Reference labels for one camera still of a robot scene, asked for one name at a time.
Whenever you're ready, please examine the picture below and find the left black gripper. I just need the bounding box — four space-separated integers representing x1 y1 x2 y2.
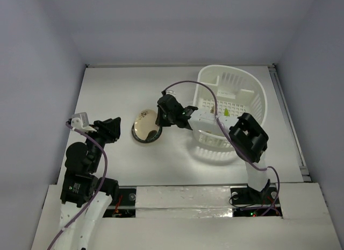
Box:
83 116 120 170

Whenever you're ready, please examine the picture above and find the beige patterned plate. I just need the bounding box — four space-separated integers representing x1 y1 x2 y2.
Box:
133 109 160 142

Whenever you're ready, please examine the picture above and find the teal blue plate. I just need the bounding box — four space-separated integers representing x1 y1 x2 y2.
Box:
131 126 163 144

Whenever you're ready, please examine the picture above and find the lime green plate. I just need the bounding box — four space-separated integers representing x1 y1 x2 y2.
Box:
224 108 230 117

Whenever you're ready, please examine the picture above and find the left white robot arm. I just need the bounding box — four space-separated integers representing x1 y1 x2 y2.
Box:
48 112 121 249

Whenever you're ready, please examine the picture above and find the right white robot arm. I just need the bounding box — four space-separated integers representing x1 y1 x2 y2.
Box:
156 94 270 203

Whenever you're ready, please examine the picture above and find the white plastic dish rack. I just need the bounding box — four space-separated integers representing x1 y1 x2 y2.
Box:
193 65 267 148

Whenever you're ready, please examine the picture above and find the white foam strip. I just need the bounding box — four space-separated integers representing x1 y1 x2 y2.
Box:
135 186 233 219

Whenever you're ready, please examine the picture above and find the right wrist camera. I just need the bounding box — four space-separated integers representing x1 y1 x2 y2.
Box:
161 90 176 97

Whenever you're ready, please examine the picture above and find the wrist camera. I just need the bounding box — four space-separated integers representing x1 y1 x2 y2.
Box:
161 90 176 97
67 112 90 131

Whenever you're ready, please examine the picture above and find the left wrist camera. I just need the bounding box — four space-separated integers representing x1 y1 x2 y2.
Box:
67 112 90 131

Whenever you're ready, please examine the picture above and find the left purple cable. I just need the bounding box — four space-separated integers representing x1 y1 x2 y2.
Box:
45 122 109 250

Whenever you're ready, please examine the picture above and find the right aluminium rail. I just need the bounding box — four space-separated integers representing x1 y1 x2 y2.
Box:
268 64 313 183

